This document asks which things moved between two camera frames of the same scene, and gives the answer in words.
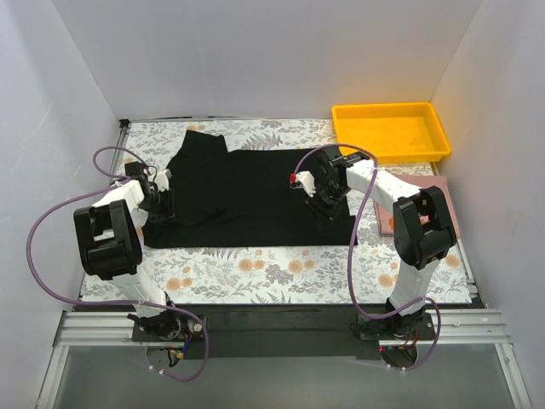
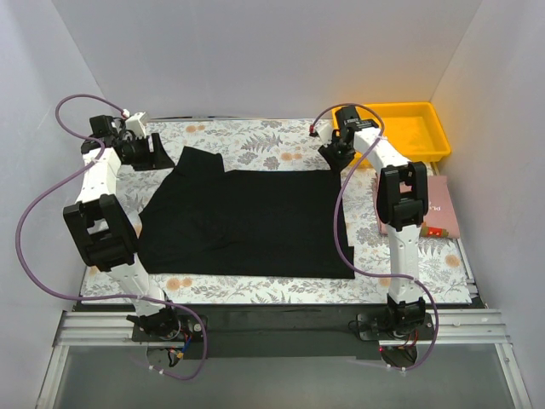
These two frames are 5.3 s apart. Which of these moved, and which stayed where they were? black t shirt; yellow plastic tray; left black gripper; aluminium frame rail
Moved: black t shirt; left black gripper
Stayed: aluminium frame rail; yellow plastic tray
